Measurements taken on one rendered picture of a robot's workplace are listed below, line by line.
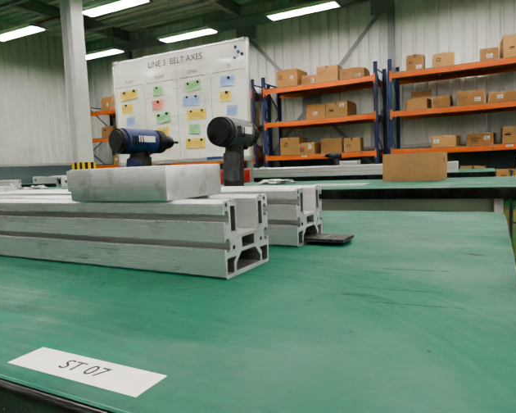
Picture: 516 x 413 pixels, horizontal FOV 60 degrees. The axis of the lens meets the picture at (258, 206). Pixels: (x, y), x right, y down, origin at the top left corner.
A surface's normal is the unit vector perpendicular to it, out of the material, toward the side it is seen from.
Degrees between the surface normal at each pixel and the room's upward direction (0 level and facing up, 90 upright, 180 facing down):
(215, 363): 0
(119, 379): 0
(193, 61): 90
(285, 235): 90
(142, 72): 90
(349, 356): 0
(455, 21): 90
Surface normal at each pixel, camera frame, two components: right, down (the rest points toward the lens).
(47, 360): -0.04, -0.99
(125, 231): -0.48, 0.10
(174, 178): 0.88, 0.00
